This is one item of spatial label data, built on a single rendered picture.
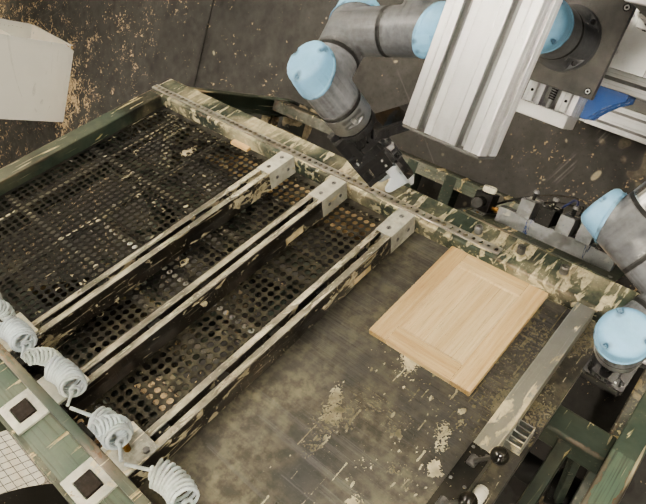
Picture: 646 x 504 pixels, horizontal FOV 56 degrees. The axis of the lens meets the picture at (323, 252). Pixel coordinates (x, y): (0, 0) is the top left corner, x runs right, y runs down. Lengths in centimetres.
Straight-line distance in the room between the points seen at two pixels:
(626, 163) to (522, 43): 205
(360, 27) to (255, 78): 260
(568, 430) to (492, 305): 37
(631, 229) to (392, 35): 44
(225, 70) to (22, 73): 169
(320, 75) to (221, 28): 288
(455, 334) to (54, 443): 101
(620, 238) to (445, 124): 44
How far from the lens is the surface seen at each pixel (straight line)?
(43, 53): 490
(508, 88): 59
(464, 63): 60
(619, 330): 94
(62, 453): 152
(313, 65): 92
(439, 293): 173
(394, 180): 112
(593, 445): 161
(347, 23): 98
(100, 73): 471
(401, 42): 93
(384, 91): 303
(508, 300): 175
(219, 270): 178
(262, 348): 156
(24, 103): 494
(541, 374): 159
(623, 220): 97
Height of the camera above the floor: 257
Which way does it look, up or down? 52 degrees down
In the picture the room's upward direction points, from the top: 102 degrees counter-clockwise
